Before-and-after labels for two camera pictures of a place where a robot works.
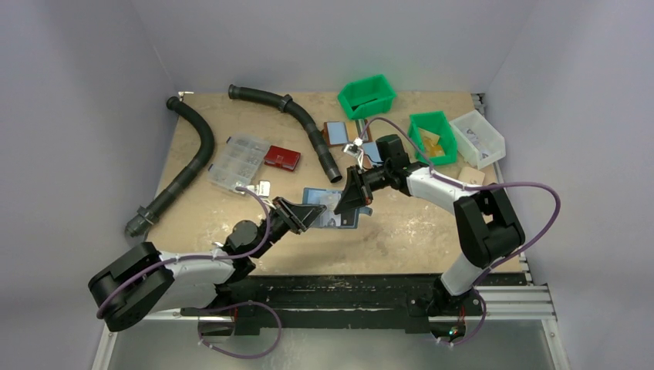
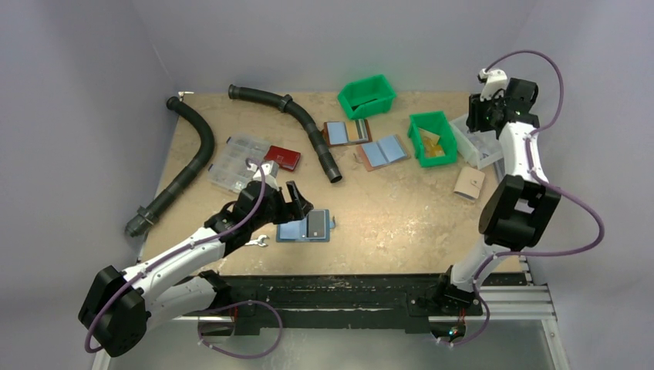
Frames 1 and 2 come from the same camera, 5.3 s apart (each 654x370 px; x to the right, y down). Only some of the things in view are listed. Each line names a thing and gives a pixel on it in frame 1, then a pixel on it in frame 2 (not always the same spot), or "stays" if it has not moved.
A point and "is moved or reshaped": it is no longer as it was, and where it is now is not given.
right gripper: (362, 185) -> (475, 118)
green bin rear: (367, 97) stays
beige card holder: (471, 176) stays
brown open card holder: (338, 132) stays
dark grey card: (347, 218) -> (317, 223)
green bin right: (434, 136) stays
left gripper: (285, 215) -> (285, 205)
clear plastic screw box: (240, 161) stays
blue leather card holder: (329, 198) is moved or reshaped
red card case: (281, 158) stays
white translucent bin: (479, 142) stays
